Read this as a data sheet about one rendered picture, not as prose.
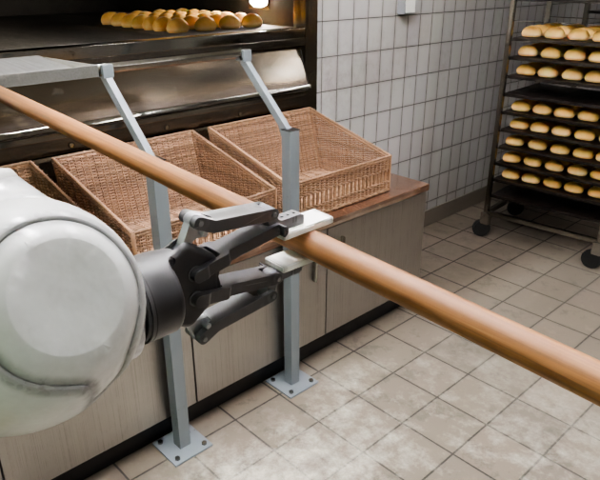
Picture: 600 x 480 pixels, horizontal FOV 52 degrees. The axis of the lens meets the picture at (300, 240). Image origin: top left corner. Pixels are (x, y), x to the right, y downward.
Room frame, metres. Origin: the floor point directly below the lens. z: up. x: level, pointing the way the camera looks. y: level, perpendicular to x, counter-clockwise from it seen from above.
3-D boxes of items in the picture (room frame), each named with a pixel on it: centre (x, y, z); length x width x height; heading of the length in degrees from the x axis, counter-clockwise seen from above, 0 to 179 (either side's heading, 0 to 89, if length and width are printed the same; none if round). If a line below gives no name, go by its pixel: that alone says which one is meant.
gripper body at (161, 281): (0.49, 0.11, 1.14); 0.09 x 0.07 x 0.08; 133
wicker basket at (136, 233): (1.94, 0.44, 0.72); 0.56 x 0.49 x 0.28; 135
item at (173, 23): (2.84, 0.52, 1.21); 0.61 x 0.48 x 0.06; 43
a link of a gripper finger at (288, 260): (0.59, 0.00, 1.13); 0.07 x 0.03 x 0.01; 133
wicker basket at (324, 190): (2.35, 0.00, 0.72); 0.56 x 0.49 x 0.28; 133
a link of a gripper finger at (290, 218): (0.57, 0.02, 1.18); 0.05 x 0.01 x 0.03; 133
